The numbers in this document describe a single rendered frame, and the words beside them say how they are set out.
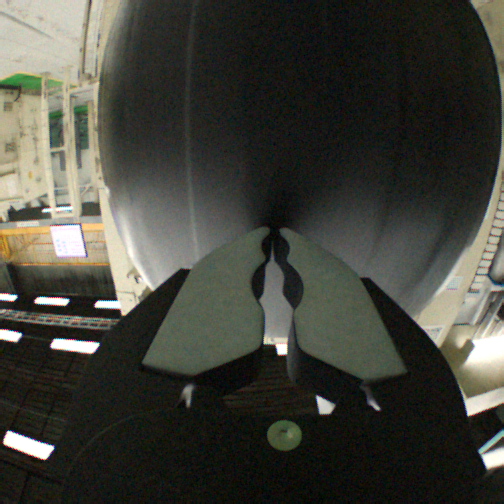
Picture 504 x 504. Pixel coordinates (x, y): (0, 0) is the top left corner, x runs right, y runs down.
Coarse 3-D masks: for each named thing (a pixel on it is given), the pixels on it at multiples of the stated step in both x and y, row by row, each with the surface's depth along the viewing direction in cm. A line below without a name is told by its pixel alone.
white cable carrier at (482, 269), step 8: (496, 216) 31; (496, 224) 31; (496, 232) 32; (488, 240) 33; (496, 240) 33; (488, 248) 33; (488, 256) 34; (480, 264) 35; (488, 264) 35; (480, 272) 36; (480, 280) 36; (472, 288) 37
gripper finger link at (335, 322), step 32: (288, 256) 9; (320, 256) 9; (288, 288) 9; (320, 288) 8; (352, 288) 8; (320, 320) 7; (352, 320) 7; (288, 352) 7; (320, 352) 6; (352, 352) 6; (384, 352) 6; (320, 384) 6; (352, 384) 5
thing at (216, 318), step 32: (224, 256) 9; (256, 256) 9; (192, 288) 8; (224, 288) 8; (256, 288) 9; (192, 320) 7; (224, 320) 7; (256, 320) 7; (160, 352) 6; (192, 352) 6; (224, 352) 6; (256, 352) 6; (224, 384) 6
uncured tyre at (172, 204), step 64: (128, 0) 9; (192, 0) 8; (256, 0) 8; (320, 0) 8; (384, 0) 7; (448, 0) 7; (128, 64) 10; (192, 64) 9; (256, 64) 9; (320, 64) 9; (384, 64) 9; (448, 64) 8; (128, 128) 11; (192, 128) 10; (256, 128) 10; (320, 128) 10; (384, 128) 10; (448, 128) 9; (128, 192) 13; (192, 192) 12; (256, 192) 12; (320, 192) 12; (384, 192) 11; (448, 192) 11; (192, 256) 14; (384, 256) 13; (448, 256) 13
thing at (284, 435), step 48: (144, 432) 4; (192, 432) 4; (240, 432) 4; (288, 432) 4; (336, 432) 4; (384, 432) 4; (432, 432) 3; (96, 480) 3; (144, 480) 3; (192, 480) 3; (240, 480) 3; (288, 480) 3; (336, 480) 3; (384, 480) 3; (432, 480) 2
